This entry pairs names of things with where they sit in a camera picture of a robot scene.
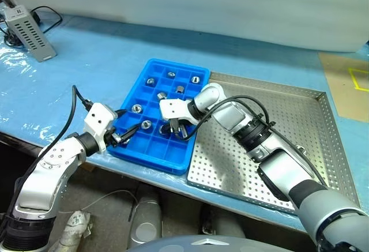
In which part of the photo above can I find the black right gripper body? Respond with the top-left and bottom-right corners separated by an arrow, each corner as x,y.
168,118 -> 190,133

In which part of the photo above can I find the thin white cable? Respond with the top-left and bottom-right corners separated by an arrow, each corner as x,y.
57,189 -> 140,216

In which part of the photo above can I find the grey rounded robot leg cover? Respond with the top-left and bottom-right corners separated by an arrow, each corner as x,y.
127,196 -> 163,247
201,205 -> 246,239

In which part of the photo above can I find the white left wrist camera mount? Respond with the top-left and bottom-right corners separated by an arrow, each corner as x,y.
83,103 -> 119,153

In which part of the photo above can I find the brown cardboard mat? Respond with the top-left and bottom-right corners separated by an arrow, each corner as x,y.
318,52 -> 369,123

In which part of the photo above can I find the grey vented power box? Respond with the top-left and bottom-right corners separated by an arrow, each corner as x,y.
3,5 -> 58,63

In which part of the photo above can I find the perforated metal tray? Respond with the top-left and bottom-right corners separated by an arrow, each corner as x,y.
186,72 -> 363,216

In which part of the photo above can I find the black power cable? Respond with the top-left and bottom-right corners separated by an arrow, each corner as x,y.
0,0 -> 63,47

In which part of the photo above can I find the white wrapped bundle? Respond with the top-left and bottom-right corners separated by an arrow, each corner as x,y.
54,209 -> 93,252

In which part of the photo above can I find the blue compartment tray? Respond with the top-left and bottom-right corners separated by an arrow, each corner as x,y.
107,58 -> 210,176

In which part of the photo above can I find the grey robot torso shell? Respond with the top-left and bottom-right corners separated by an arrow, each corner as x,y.
126,234 -> 315,252

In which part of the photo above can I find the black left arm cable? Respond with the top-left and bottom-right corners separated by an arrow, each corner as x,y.
28,85 -> 95,178

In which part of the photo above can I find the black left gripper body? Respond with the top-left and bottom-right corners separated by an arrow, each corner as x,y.
105,129 -> 129,149

